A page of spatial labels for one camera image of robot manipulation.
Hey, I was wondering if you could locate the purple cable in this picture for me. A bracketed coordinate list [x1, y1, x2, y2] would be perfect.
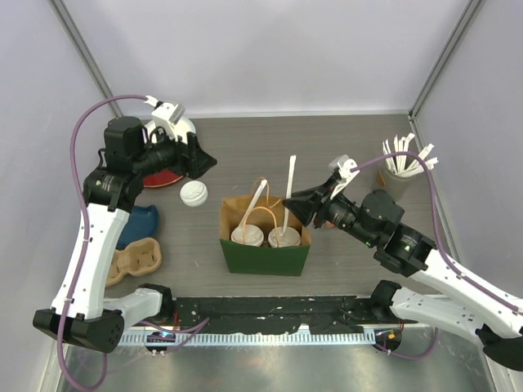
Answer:
[56, 95, 212, 389]
[353, 151, 523, 361]

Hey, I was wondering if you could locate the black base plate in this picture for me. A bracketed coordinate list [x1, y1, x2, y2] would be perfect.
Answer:
[172, 296, 401, 335]

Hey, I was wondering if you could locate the cup of wrapped straws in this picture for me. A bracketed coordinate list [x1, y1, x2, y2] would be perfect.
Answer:
[377, 132, 424, 201]

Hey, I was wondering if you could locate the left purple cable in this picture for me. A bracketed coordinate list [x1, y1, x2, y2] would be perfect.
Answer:
[56, 95, 212, 389]

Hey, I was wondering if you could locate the white paper plate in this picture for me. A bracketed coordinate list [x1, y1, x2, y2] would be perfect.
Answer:
[145, 116, 196, 144]

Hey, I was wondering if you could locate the white plastic lid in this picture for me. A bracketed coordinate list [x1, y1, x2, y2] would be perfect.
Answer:
[267, 225, 302, 249]
[230, 223, 265, 248]

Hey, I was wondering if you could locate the red round plate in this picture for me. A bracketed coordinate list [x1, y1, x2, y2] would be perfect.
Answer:
[143, 169, 184, 189]

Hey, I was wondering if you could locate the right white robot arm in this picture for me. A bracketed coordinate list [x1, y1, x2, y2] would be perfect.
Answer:
[283, 185, 522, 371]

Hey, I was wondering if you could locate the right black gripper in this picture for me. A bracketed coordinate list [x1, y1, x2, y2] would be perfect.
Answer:
[284, 174, 378, 247]

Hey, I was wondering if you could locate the cardboard cup carrier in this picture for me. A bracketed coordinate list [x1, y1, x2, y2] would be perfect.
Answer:
[105, 238, 163, 287]

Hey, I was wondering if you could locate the white slotted cable duct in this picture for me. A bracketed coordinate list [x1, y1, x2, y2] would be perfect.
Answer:
[118, 329, 375, 347]

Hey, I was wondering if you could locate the green paper bag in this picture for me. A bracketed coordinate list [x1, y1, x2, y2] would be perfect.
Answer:
[219, 177, 311, 276]

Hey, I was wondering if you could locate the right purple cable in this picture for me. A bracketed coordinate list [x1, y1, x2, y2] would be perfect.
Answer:
[353, 151, 523, 361]

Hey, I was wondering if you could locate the white straw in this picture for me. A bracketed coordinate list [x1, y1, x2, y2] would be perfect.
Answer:
[239, 178, 267, 226]
[280, 154, 297, 237]

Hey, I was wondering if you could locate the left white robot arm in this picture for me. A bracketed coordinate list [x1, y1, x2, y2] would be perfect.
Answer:
[33, 117, 217, 354]

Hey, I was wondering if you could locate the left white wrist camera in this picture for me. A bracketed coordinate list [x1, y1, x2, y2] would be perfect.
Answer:
[145, 96, 187, 143]

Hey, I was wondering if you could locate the blue leaf-shaped dish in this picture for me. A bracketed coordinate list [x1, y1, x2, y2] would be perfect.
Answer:
[116, 205, 159, 250]

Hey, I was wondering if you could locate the spare white lid stack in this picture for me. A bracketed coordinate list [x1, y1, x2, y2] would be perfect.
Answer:
[180, 180, 208, 207]

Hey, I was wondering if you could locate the green paper cup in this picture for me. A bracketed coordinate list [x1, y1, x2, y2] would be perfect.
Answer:
[267, 225, 302, 249]
[230, 223, 265, 248]

